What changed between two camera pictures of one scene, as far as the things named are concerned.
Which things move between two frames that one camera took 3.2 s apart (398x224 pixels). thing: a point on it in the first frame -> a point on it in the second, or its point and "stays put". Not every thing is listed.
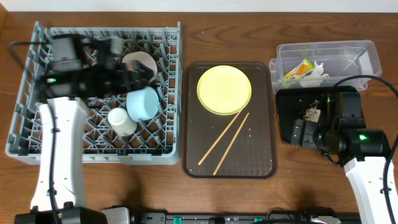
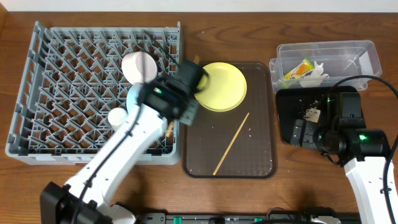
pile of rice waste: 312,114 stays put
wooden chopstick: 219,137 -> 171,126
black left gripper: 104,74 -> 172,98
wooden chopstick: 230,145 stays put
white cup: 121,122 stays put
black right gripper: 304,134 stays put
